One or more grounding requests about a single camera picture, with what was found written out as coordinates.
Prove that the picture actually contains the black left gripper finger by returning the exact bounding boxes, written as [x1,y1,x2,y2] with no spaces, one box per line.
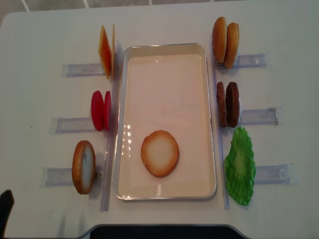
[0,190,14,239]

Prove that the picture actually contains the green lettuce leaf front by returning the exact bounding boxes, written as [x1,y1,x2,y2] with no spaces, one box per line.
[224,127,256,206]

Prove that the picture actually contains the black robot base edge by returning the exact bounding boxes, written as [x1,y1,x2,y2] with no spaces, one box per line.
[90,226,244,239]

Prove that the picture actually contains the clear holder left bread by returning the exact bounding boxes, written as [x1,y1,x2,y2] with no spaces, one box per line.
[41,166,104,187]

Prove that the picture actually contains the upright bread slice left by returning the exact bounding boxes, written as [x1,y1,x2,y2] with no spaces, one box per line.
[72,140,96,195]

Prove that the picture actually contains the clear holder tomato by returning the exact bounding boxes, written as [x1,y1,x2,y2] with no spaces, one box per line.
[49,117,96,134]

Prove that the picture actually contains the inner red tomato slice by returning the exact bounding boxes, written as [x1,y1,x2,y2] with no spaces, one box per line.
[104,91,111,131]

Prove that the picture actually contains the clear holder cheese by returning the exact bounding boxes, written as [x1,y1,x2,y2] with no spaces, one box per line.
[61,63,106,78]

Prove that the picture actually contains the bread slice on tray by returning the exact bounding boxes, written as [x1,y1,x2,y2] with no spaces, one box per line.
[141,130,179,178]

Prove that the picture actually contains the orange cheese slice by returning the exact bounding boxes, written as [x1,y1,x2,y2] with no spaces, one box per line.
[98,25,112,79]

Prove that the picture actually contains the inner brown meat patty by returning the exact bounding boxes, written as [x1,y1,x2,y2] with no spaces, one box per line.
[216,82,227,127]

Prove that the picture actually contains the brown meat patty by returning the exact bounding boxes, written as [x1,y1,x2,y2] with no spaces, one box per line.
[226,82,240,127]
[216,82,227,127]

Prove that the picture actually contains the outer brown meat patty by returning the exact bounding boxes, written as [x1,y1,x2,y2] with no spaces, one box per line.
[226,82,240,127]

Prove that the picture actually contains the clear holder patties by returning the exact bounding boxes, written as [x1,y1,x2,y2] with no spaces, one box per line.
[238,107,284,125]

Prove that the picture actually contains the clear holder lettuce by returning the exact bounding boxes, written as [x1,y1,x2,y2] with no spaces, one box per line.
[255,163,297,185]

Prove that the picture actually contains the white rectangular metal tray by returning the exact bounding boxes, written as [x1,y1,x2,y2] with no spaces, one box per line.
[112,43,217,200]

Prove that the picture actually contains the inner bun slice right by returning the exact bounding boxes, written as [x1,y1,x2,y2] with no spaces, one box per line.
[212,17,227,64]

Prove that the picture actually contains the bun slice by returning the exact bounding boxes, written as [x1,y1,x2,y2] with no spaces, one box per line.
[224,22,239,69]
[212,17,227,64]

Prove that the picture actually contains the outer bun slice right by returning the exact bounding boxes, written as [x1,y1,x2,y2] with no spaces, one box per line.
[224,22,239,69]

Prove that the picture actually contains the clear holder buns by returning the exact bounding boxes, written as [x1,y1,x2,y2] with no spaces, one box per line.
[215,52,271,70]

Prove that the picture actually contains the clear long rail left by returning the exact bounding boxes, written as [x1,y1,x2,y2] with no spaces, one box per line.
[101,40,123,212]

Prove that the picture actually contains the clear long rail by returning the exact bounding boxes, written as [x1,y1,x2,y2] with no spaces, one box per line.
[101,40,123,212]
[209,34,231,210]

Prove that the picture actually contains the clear long rail right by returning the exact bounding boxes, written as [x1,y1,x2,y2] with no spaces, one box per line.
[209,34,231,210]

